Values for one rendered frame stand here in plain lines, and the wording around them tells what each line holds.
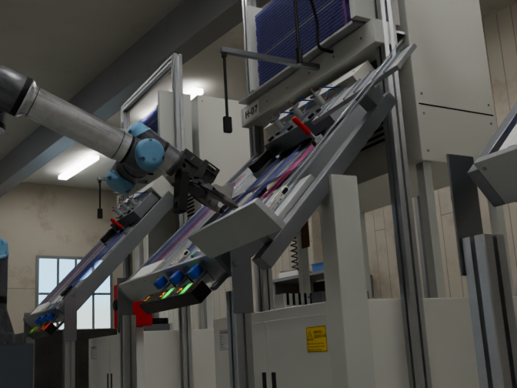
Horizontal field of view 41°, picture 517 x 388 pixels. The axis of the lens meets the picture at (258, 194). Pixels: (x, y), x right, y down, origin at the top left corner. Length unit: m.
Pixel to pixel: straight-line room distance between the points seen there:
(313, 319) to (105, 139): 0.68
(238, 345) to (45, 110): 0.69
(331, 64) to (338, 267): 0.91
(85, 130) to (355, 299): 0.76
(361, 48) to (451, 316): 0.77
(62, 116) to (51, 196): 9.64
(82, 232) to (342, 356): 10.16
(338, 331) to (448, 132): 0.91
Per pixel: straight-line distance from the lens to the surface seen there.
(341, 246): 1.34
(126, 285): 2.12
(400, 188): 1.84
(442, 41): 2.19
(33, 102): 1.67
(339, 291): 1.33
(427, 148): 2.00
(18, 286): 10.92
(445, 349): 1.92
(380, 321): 1.78
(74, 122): 1.68
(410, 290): 1.81
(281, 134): 2.07
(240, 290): 1.52
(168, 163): 1.88
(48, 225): 11.20
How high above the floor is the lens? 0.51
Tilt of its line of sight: 13 degrees up
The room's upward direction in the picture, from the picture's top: 3 degrees counter-clockwise
